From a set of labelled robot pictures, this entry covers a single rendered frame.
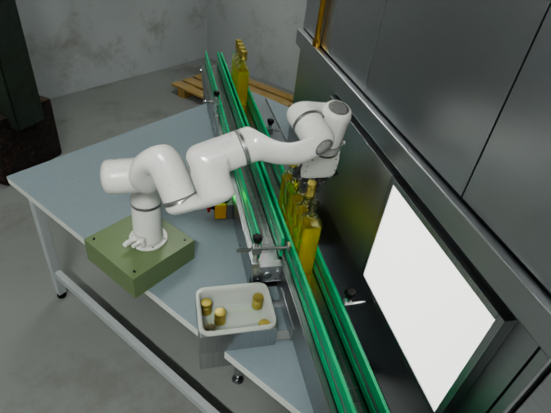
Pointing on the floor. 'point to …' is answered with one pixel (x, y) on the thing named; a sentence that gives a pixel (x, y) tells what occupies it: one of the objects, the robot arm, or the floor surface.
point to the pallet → (248, 86)
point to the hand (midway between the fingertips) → (311, 184)
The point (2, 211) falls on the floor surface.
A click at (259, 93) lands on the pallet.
